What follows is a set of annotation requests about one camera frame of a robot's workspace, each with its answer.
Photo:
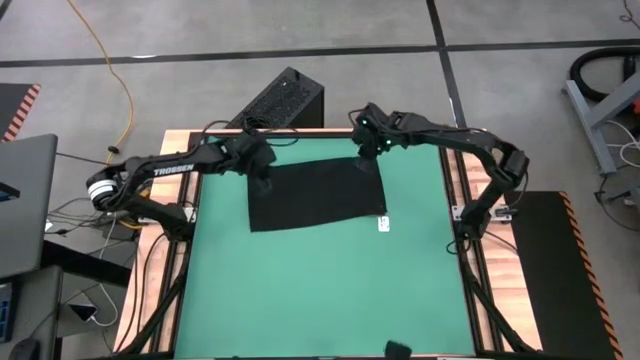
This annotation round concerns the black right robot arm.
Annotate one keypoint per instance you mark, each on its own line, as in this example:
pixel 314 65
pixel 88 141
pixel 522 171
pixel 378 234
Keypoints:
pixel 450 137

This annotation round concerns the green table mat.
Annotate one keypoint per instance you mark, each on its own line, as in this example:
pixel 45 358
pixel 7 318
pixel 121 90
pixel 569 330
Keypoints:
pixel 325 290

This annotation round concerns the grey laptop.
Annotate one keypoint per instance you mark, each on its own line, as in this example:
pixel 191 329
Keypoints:
pixel 25 210

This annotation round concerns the black mat striped edge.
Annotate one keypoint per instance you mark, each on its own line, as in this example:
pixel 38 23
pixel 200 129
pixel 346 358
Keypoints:
pixel 550 275
pixel 12 105

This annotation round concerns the black desk board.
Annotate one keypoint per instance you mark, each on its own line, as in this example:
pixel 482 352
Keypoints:
pixel 85 262

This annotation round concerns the black computer mouse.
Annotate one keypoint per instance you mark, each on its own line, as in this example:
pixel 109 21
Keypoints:
pixel 25 350

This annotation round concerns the black towel with white label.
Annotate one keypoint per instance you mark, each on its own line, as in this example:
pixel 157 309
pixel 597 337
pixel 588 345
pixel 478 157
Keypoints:
pixel 315 195

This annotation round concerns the black device blue lights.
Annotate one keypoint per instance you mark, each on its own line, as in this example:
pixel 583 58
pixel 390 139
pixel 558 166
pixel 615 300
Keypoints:
pixel 5 312

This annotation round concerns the smartphone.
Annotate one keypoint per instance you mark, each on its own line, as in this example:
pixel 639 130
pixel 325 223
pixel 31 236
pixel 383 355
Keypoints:
pixel 82 312

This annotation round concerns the black aluminium table frame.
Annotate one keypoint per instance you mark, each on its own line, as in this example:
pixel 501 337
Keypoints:
pixel 325 133

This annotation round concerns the grey metal stand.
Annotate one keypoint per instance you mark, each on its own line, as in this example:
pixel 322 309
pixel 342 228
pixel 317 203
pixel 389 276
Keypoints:
pixel 590 122

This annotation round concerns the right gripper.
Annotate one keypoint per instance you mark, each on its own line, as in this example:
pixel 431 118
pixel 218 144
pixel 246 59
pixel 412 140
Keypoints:
pixel 377 130

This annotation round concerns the grey desk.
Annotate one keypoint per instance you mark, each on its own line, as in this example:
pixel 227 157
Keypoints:
pixel 35 310

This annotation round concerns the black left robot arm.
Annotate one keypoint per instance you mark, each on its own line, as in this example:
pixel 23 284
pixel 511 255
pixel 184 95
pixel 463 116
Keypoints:
pixel 175 169

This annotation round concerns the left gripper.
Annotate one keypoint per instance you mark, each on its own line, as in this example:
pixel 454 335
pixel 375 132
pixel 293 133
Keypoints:
pixel 237 152

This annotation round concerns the black perforated computer case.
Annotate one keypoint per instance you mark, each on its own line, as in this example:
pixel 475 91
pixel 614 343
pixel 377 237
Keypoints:
pixel 285 97

